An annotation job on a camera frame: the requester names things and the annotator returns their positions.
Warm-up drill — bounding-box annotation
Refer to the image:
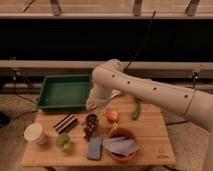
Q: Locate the green plastic tray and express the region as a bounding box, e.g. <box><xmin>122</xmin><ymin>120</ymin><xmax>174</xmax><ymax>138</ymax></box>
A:
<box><xmin>37</xmin><ymin>75</ymin><xmax>91</xmax><ymax>112</ymax></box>

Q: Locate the pale yellow small item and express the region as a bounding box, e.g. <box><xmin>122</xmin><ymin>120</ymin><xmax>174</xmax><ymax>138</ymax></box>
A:
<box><xmin>111</xmin><ymin>122</ymin><xmax>119</xmax><ymax>131</ymax></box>

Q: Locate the dark grape bunch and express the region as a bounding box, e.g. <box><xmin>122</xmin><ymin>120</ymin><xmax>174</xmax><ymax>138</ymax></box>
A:
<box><xmin>84</xmin><ymin>114</ymin><xmax>98</xmax><ymax>140</ymax></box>

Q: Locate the terracotta orange bowl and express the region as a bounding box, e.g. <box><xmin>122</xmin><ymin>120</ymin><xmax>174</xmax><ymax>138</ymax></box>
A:
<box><xmin>104</xmin><ymin>128</ymin><xmax>140</xmax><ymax>163</ymax></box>

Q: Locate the orange round fruit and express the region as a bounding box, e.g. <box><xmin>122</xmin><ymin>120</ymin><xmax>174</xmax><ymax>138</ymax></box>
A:
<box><xmin>106</xmin><ymin>111</ymin><xmax>118</xmax><ymax>123</ymax></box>

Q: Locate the white paper cup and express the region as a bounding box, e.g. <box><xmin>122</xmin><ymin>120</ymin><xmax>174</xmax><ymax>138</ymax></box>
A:
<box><xmin>24</xmin><ymin>123</ymin><xmax>47</xmax><ymax>144</ymax></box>

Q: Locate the black red striped box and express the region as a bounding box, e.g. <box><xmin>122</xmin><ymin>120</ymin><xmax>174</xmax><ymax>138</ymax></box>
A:
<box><xmin>53</xmin><ymin>114</ymin><xmax>78</xmax><ymax>134</ymax></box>

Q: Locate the small metal cup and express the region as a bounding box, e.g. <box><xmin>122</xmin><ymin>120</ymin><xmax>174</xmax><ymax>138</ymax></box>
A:
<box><xmin>83</xmin><ymin>114</ymin><xmax>99</xmax><ymax>133</ymax></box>

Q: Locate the green plastic cup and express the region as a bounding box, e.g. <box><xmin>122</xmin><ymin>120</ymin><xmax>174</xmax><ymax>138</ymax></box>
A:
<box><xmin>55</xmin><ymin>133</ymin><xmax>71</xmax><ymax>151</ymax></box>

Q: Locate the black cable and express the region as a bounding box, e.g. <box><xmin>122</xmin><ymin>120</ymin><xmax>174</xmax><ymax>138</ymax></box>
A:
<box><xmin>119</xmin><ymin>9</ymin><xmax>157</xmax><ymax>76</ymax></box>

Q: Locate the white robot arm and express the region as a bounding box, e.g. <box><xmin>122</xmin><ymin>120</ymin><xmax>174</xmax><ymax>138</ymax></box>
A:
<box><xmin>86</xmin><ymin>59</ymin><xmax>213</xmax><ymax>171</ymax></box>

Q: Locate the blue grey cloth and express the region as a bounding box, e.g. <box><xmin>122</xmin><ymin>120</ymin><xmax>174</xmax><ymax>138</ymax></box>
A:
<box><xmin>103</xmin><ymin>136</ymin><xmax>139</xmax><ymax>156</ymax></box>

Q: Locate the blue sponge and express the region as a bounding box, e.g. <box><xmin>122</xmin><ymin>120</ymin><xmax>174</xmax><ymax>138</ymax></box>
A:
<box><xmin>87</xmin><ymin>136</ymin><xmax>103</xmax><ymax>160</ymax></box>

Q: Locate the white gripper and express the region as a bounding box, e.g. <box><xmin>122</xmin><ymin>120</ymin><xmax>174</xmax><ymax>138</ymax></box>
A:
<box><xmin>86</xmin><ymin>88</ymin><xmax>112</xmax><ymax>111</ymax></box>

